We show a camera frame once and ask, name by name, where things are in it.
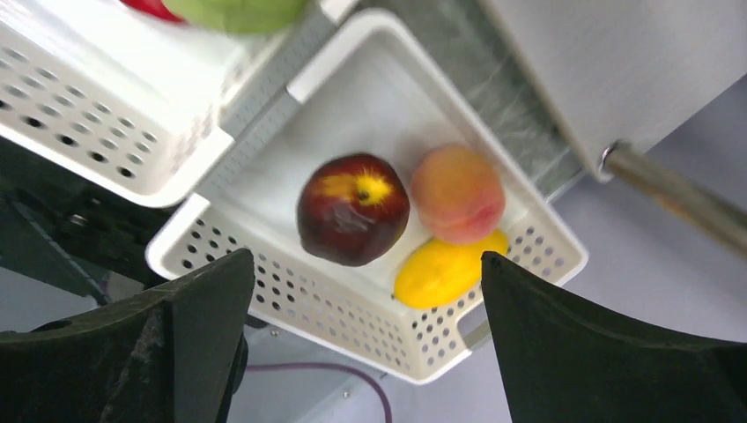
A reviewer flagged red chili pepper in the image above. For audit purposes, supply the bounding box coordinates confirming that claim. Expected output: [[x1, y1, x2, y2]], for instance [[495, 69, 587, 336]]
[[120, 0, 185, 24]]

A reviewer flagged yellow mango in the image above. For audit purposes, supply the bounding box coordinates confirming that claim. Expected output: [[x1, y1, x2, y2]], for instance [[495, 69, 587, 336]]
[[393, 230, 508, 309]]

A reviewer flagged peach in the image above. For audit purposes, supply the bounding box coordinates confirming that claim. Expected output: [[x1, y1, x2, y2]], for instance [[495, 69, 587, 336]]
[[410, 144, 507, 244]]

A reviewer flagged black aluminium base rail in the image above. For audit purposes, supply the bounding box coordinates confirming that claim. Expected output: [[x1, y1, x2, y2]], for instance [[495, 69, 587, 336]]
[[1, 139, 171, 305]]

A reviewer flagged left white plastic basket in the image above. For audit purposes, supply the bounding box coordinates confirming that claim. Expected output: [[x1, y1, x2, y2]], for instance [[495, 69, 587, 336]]
[[1, 1, 355, 208]]

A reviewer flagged green cabbage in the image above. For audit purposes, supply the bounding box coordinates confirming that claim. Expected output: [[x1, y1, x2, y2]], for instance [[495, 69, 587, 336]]
[[163, 0, 309, 34]]

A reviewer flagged dark red apple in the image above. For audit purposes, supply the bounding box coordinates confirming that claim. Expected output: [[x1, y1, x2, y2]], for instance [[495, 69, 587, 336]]
[[296, 152, 410, 267]]

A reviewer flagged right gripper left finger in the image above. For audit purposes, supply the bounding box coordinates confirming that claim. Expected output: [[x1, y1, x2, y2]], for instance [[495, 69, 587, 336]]
[[1, 249, 255, 422]]

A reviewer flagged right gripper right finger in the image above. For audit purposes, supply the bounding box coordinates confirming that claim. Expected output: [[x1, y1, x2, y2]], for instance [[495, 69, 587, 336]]
[[481, 252, 746, 422]]

